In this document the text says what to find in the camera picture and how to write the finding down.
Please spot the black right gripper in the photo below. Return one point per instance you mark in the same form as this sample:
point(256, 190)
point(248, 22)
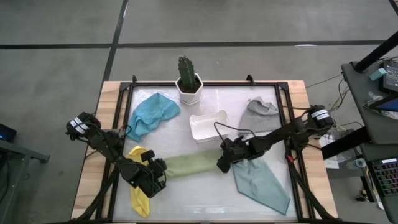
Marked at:
point(236, 149)

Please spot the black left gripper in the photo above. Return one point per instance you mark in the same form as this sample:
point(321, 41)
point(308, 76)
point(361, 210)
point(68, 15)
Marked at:
point(150, 182)

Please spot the pale green microfiber towel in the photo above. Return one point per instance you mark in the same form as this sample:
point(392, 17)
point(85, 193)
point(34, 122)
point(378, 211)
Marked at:
point(192, 163)

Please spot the thin teal microfiber towel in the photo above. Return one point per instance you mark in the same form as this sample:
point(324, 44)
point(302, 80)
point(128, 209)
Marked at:
point(261, 186)

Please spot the yellow microfiber towel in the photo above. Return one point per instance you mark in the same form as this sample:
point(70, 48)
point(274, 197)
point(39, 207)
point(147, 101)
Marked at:
point(140, 205)

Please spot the bright blue microfiber towel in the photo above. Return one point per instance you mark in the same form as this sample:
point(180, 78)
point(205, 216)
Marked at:
point(152, 112)

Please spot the grey microfiber towel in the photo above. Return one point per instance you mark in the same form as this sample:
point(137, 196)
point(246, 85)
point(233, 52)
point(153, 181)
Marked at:
point(258, 118)

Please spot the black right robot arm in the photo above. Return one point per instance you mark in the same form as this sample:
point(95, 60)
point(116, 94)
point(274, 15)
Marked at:
point(280, 133)

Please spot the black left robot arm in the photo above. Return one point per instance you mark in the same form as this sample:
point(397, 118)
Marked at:
point(109, 146)

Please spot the white plastic bin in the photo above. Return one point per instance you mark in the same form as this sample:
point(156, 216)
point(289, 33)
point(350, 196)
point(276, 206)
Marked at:
point(205, 127)

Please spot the white hexagonal plant pot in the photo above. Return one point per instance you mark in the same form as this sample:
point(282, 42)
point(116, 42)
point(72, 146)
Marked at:
point(189, 96)

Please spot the green cactus plant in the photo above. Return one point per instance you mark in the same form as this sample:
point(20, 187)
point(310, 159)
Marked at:
point(186, 73)

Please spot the black stand base beam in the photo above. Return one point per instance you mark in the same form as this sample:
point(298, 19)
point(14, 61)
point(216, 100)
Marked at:
point(342, 143)

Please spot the clear plastic bottle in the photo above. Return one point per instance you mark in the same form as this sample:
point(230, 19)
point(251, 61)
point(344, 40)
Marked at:
point(357, 163)

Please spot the small yellow black tool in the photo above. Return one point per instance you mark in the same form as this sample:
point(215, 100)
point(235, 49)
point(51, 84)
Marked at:
point(362, 196)

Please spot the dark grey side desk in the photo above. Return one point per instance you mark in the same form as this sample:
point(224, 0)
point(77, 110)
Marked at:
point(18, 152)

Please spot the dark grey side cart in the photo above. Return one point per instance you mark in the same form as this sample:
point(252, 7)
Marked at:
point(357, 102)

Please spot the black device with blue light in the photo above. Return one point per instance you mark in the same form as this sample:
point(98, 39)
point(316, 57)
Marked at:
point(7, 133)

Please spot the laptop with backlit keyboard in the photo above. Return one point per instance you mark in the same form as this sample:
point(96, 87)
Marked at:
point(387, 177)

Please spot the crumpled clear plastic bag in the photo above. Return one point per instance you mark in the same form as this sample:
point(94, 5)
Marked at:
point(390, 114)

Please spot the dark tablet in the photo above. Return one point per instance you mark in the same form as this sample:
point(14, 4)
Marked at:
point(388, 105)

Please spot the small teal box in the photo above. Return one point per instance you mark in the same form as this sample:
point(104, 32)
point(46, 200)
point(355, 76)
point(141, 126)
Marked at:
point(377, 74)

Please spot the black electronics box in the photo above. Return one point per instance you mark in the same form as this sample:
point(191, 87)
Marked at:
point(391, 77)

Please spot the black stand pole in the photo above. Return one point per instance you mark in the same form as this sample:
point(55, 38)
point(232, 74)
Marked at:
point(376, 53)

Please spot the black aluminium rig frame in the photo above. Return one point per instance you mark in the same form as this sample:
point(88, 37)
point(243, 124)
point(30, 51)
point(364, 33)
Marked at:
point(224, 83)

